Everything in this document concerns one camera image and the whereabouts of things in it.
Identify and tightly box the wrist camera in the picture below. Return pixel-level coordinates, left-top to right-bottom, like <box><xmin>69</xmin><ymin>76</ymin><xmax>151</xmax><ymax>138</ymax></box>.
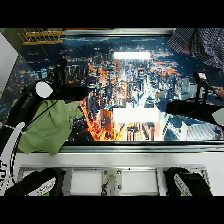
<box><xmin>192</xmin><ymin>70</ymin><xmax>212</xmax><ymax>102</ymax></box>
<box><xmin>52</xmin><ymin>58</ymin><xmax>69</xmax><ymax>85</ymax></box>

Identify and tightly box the black cable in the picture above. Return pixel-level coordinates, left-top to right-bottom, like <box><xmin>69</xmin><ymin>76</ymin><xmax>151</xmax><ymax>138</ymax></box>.
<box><xmin>21</xmin><ymin>99</ymin><xmax>60</xmax><ymax>133</ymax></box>

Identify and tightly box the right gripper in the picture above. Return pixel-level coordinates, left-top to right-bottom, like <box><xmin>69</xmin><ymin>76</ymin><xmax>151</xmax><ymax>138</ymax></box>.
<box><xmin>175</xmin><ymin>99</ymin><xmax>205</xmax><ymax>120</ymax></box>

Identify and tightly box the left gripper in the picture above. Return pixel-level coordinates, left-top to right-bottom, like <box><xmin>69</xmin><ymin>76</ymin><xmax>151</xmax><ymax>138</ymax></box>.
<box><xmin>58</xmin><ymin>82</ymin><xmax>84</xmax><ymax>101</ymax></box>

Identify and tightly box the yellow clothes hanger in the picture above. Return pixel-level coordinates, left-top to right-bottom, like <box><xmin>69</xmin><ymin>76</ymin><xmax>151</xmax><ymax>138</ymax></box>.
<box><xmin>20</xmin><ymin>37</ymin><xmax>64</xmax><ymax>46</ymax></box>
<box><xmin>21</xmin><ymin>29</ymin><xmax>65</xmax><ymax>38</ymax></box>

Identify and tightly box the green garment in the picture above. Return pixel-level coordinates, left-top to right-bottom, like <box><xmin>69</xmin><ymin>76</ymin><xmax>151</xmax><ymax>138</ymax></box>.
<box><xmin>17</xmin><ymin>99</ymin><xmax>85</xmax><ymax>157</ymax></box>

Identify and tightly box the checked shirt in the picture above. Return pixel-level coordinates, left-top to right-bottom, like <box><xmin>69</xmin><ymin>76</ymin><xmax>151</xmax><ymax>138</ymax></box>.
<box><xmin>166</xmin><ymin>28</ymin><xmax>224</xmax><ymax>73</ymax></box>

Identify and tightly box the silver frame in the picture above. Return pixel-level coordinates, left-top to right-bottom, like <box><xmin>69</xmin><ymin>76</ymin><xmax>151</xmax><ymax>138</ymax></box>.
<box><xmin>13</xmin><ymin>28</ymin><xmax>224</xmax><ymax>197</ymax></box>

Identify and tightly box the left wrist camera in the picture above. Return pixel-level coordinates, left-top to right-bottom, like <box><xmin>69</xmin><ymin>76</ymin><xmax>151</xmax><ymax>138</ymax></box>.
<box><xmin>52</xmin><ymin>58</ymin><xmax>69</xmax><ymax>85</ymax></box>

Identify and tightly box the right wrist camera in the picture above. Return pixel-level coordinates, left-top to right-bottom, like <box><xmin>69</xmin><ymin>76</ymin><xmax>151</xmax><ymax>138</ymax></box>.
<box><xmin>192</xmin><ymin>70</ymin><xmax>212</xmax><ymax>102</ymax></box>

